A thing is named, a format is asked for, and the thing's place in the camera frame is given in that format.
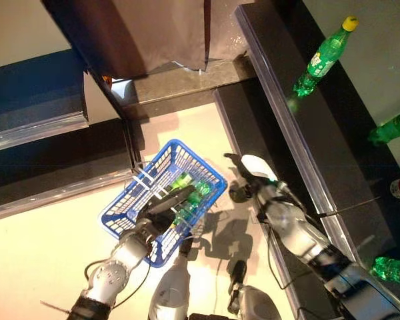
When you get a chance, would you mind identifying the robot left hand dark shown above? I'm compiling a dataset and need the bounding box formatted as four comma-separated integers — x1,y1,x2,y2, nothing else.
135,185,196,235

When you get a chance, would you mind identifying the robot right hand dark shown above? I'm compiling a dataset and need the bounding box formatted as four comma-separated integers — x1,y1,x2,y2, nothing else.
223,153,287,205

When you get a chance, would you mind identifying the blue plastic shopping basket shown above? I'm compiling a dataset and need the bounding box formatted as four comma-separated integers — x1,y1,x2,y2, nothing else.
101,139,228,269

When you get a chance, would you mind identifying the black shelf base plinth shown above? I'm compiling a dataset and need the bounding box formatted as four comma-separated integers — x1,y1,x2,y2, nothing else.
213,79,331,320

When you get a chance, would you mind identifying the robot left leg silver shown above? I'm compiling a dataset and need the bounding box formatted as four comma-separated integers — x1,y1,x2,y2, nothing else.
148,235,194,320

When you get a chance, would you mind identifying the robot pelvis dark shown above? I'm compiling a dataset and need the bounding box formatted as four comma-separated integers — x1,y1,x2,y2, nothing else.
188,313,231,320

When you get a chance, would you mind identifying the black zip tie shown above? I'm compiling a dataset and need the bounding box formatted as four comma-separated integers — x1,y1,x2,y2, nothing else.
39,299,71,315

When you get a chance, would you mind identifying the pale shelf back panel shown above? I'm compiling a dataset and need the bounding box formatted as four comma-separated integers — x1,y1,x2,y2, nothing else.
303,0,400,177

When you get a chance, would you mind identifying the brown grey fabric curtain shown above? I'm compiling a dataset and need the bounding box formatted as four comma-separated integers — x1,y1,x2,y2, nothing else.
41,0,247,80

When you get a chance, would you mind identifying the black shelf board clear rail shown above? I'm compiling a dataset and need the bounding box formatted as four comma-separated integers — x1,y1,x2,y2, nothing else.
235,3,400,320

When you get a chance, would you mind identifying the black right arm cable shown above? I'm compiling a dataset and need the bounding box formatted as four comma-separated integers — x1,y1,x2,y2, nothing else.
266,229,313,291

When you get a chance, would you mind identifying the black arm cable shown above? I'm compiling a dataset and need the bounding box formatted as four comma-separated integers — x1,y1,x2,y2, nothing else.
84,258,153,309
266,229,313,291

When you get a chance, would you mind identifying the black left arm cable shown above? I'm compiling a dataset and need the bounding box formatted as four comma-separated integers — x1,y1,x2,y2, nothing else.
84,258,153,309

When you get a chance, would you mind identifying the dark shelf base silver rail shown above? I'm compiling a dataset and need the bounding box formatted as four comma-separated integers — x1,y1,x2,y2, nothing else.
0,118,139,223

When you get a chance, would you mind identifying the dark shelf board silver rail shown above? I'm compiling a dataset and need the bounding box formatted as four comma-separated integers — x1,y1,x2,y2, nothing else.
0,49,89,155

